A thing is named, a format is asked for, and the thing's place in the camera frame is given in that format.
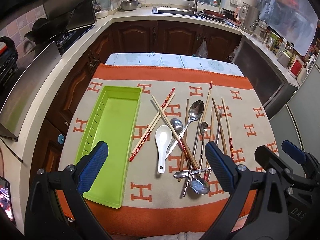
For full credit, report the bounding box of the brown bamboo chopstick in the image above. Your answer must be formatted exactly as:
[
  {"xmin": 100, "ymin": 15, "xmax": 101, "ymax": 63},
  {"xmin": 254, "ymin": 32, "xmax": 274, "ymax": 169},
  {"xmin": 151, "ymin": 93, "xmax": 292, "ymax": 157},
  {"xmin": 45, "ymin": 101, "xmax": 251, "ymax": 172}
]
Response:
[{"xmin": 212, "ymin": 98, "xmax": 227, "ymax": 155}]

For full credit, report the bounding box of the red-banded bamboo chopstick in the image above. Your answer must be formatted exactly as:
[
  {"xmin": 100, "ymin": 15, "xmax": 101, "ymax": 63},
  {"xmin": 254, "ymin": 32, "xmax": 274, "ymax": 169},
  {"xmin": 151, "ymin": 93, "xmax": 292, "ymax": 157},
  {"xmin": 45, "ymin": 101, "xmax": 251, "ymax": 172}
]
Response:
[{"xmin": 221, "ymin": 97, "xmax": 233, "ymax": 159}]

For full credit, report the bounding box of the steel fork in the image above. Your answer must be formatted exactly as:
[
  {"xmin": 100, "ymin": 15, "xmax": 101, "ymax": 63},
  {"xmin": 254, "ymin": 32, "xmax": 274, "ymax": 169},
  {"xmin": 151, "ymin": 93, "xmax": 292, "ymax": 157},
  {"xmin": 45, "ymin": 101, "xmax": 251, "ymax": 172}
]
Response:
[{"xmin": 173, "ymin": 166, "xmax": 213, "ymax": 179}]

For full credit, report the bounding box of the small steel teaspoon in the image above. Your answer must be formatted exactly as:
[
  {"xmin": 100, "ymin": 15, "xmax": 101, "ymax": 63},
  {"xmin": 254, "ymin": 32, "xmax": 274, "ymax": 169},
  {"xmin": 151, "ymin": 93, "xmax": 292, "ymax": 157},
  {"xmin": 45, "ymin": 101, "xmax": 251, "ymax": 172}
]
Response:
[{"xmin": 199, "ymin": 121, "xmax": 208, "ymax": 169}]

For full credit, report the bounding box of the large steel tablespoon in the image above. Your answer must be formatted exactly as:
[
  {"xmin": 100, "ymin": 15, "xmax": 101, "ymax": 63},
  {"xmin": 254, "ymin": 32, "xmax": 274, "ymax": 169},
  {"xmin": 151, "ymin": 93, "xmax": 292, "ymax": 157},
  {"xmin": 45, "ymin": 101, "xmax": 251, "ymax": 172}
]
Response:
[{"xmin": 165, "ymin": 100, "xmax": 204, "ymax": 158}]

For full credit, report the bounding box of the steel spoon textured handle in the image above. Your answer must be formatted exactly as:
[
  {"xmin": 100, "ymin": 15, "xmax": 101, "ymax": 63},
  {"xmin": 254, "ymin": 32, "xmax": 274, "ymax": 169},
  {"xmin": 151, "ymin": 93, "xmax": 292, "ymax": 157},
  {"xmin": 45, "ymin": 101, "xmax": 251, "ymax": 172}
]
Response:
[{"xmin": 170, "ymin": 117, "xmax": 198, "ymax": 170}]

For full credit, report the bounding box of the white ceramic soup spoon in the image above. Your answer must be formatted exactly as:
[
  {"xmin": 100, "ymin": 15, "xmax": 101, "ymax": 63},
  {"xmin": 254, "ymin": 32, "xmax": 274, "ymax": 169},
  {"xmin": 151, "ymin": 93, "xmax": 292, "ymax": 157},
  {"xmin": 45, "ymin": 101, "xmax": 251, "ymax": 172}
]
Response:
[{"xmin": 155, "ymin": 125, "xmax": 172, "ymax": 174}]

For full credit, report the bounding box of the plain bamboo chopstick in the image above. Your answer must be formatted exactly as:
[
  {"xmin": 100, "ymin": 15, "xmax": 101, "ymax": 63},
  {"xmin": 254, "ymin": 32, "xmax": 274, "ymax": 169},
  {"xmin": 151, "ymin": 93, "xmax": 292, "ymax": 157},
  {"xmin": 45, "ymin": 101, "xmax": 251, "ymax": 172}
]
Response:
[{"xmin": 131, "ymin": 92, "xmax": 176, "ymax": 156}]

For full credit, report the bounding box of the red-patterned chopstick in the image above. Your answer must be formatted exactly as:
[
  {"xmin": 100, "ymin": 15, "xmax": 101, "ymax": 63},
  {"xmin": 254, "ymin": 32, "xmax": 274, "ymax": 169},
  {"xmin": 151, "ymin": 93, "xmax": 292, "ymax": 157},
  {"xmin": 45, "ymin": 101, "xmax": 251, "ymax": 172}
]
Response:
[{"xmin": 128, "ymin": 87, "xmax": 176, "ymax": 162}]

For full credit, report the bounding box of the steel soup spoon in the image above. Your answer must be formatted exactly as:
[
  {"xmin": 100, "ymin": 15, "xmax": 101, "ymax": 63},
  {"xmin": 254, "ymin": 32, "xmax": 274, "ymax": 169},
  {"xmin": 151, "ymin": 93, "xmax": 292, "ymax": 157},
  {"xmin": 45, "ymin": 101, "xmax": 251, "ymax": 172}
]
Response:
[{"xmin": 190, "ymin": 174, "xmax": 210, "ymax": 195}]

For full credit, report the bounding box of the dark wooden chopstick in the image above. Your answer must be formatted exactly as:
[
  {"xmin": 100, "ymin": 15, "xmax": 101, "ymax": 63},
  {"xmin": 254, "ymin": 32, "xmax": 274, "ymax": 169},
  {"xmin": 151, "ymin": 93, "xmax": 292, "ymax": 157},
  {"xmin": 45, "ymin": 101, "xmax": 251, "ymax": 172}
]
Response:
[{"xmin": 177, "ymin": 98, "xmax": 189, "ymax": 182}]

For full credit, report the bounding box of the dishwasher appliance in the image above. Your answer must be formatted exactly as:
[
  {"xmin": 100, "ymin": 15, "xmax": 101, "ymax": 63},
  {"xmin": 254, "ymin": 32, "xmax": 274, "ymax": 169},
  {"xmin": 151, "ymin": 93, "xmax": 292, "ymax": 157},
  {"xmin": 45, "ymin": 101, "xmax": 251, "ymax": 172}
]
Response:
[{"xmin": 233, "ymin": 35, "xmax": 299, "ymax": 119}]

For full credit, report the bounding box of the orange H-pattern cloth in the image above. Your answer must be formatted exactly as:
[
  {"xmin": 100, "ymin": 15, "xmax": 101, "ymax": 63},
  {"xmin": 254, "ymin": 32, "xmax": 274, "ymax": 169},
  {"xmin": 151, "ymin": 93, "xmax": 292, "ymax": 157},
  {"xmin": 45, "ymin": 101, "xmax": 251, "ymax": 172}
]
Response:
[{"xmin": 59, "ymin": 64, "xmax": 278, "ymax": 237}]

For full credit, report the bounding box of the green plastic utensil tray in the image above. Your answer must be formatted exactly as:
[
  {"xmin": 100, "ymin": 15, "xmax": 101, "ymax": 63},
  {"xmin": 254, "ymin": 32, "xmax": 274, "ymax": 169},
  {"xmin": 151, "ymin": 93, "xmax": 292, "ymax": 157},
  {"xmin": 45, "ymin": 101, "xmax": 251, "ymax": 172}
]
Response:
[{"xmin": 75, "ymin": 86, "xmax": 142, "ymax": 209}]

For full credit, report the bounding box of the electric kettle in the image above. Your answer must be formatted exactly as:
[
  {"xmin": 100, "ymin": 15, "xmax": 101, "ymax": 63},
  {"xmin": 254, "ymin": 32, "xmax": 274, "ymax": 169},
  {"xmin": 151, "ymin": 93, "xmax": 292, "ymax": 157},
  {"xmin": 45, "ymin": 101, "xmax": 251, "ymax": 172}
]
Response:
[{"xmin": 234, "ymin": 3, "xmax": 260, "ymax": 33}]

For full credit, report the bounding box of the steel pot on counter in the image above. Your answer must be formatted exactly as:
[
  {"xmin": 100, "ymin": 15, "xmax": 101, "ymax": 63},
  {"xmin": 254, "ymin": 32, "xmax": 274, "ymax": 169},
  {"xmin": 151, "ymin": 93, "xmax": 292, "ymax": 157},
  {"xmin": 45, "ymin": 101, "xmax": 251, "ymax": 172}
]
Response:
[{"xmin": 120, "ymin": 0, "xmax": 142, "ymax": 11}]

